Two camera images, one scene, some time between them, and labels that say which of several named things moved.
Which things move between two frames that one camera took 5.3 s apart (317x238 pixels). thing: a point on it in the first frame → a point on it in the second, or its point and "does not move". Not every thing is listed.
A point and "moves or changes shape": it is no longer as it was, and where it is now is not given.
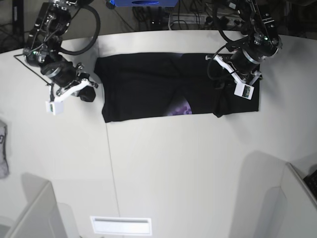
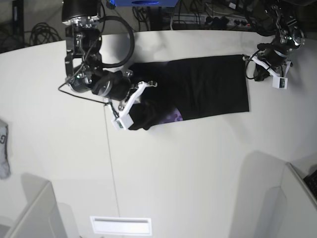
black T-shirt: [154, 84] moves or changes shape
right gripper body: [263, 41] → [287, 38]
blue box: [143, 3] does not move
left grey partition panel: [42, 218] does not move
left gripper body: [42, 51] → [109, 85]
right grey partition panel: [301, 205] does not move
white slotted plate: [122, 225] does not move
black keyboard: [311, 181] does not move
